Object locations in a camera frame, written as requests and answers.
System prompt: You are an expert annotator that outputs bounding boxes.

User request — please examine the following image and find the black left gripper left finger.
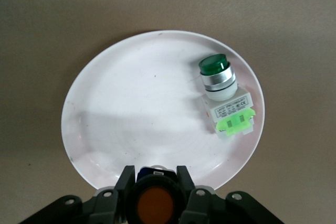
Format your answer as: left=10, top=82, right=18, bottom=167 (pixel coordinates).
left=90, top=165, right=136, bottom=224

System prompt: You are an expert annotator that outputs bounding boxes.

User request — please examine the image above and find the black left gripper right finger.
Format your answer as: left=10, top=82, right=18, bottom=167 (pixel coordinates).
left=176, top=165, right=226, bottom=224

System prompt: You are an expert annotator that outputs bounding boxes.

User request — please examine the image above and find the orange push button switch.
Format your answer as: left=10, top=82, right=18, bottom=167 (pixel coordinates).
left=125, top=165, right=190, bottom=224

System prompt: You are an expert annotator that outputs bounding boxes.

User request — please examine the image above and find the pale pink round plate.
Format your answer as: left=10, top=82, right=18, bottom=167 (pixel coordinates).
left=60, top=29, right=266, bottom=190

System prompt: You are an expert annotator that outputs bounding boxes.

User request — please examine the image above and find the green push button switch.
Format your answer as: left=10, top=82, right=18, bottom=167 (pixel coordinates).
left=198, top=54, right=257, bottom=141

